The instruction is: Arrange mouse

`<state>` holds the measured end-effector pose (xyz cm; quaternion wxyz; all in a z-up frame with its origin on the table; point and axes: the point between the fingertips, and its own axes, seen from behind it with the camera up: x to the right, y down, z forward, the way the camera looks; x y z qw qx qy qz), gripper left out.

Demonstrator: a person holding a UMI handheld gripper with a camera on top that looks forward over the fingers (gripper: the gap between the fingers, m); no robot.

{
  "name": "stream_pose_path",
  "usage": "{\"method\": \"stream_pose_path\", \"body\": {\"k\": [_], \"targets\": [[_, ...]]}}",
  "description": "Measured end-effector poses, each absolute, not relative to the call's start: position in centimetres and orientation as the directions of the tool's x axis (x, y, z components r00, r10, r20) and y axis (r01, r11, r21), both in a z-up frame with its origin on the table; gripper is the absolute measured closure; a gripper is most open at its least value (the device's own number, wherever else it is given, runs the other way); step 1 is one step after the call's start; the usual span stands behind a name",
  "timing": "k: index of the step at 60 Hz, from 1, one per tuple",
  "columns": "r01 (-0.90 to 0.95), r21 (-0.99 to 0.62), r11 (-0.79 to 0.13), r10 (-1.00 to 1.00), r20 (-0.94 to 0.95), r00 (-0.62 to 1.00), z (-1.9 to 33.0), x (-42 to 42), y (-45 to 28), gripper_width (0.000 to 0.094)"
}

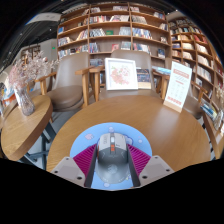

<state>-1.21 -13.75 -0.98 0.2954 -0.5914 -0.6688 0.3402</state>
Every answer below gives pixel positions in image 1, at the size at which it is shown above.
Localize round light blue mouse pad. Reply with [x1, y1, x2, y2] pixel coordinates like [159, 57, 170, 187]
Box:
[69, 121, 153, 191]

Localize stack of dark books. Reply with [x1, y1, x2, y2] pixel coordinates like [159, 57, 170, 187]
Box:
[199, 99, 219, 121]

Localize wide wooden book shelf unit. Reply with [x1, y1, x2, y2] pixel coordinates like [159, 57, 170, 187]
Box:
[55, 2, 171, 68]

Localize dried pink flower bouquet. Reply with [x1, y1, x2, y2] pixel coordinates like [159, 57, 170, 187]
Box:
[8, 51, 51, 89]

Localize curved wooden book shelf unit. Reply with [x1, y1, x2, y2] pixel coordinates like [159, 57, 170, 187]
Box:
[168, 16, 224, 111]

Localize dark blue book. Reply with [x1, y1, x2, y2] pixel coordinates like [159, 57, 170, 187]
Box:
[136, 68, 153, 90]

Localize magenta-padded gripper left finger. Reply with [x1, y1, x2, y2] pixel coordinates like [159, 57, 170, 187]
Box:
[50, 143, 99, 188]

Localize round wooden side table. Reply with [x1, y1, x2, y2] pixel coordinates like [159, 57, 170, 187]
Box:
[0, 94, 54, 162]
[203, 113, 224, 161]

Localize glass vase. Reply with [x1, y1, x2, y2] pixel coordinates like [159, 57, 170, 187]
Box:
[213, 109, 224, 131]
[13, 83, 36, 117]

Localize light blue book stack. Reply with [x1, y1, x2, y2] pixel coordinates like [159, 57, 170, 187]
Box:
[151, 65, 173, 76]

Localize grey computer mouse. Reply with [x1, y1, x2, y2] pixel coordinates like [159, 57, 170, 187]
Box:
[94, 132, 132, 185]

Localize white ceiling panel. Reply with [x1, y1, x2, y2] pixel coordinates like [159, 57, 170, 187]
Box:
[26, 12, 63, 25]

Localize white sign card wooden base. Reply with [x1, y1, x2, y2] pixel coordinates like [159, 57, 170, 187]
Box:
[163, 60, 193, 114]

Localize white framed flower picture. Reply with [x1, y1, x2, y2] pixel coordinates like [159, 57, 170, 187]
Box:
[104, 57, 139, 92]

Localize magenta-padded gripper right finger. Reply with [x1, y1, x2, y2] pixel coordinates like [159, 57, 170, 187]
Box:
[125, 143, 175, 188]

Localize small distant wooden shelf unit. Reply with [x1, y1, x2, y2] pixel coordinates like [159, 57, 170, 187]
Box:
[20, 44, 43, 64]

